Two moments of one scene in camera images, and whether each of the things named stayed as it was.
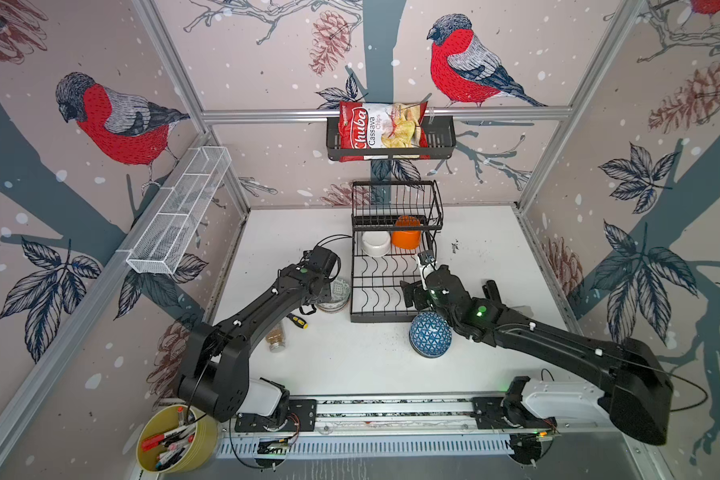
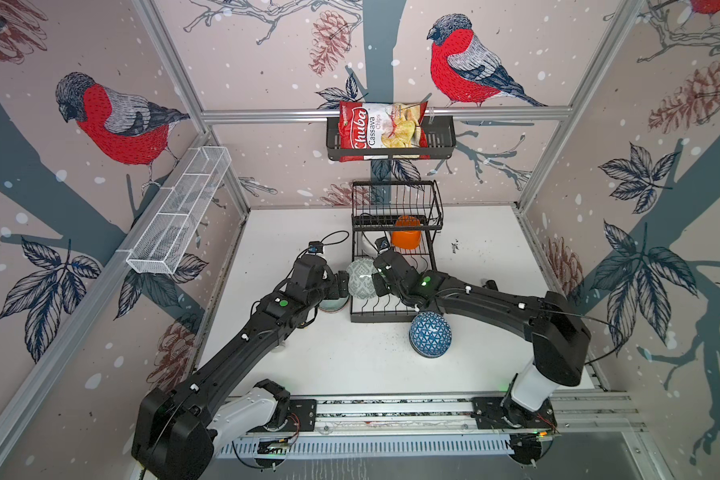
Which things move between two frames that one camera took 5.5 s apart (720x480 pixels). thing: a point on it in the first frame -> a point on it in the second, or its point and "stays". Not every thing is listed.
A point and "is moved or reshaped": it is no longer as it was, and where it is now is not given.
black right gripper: (414, 290) -> (379, 290)
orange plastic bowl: (409, 239) stays
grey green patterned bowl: (340, 294) is moved or reshaped
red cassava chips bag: (363, 125) stays
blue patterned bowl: (430, 335) stays
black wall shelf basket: (440, 143) stays
